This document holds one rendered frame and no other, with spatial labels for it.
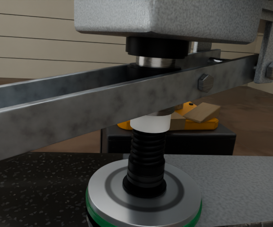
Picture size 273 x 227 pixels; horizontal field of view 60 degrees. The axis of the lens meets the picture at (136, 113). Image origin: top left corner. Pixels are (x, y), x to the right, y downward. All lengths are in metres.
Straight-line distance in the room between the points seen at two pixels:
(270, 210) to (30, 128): 0.46
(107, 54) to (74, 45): 0.84
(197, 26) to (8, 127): 0.23
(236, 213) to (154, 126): 0.24
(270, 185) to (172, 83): 0.39
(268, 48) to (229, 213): 0.31
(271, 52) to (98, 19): 0.31
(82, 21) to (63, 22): 6.11
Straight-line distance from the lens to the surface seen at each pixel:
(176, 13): 0.27
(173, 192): 0.47
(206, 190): 0.55
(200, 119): 1.13
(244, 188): 0.60
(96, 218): 0.42
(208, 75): 0.38
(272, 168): 0.73
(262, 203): 0.57
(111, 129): 1.04
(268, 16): 0.46
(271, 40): 0.49
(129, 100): 0.30
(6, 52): 6.77
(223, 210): 0.51
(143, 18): 0.26
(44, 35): 6.55
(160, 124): 0.39
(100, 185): 0.47
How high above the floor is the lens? 1.12
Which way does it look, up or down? 17 degrees down
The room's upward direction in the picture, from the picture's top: 4 degrees clockwise
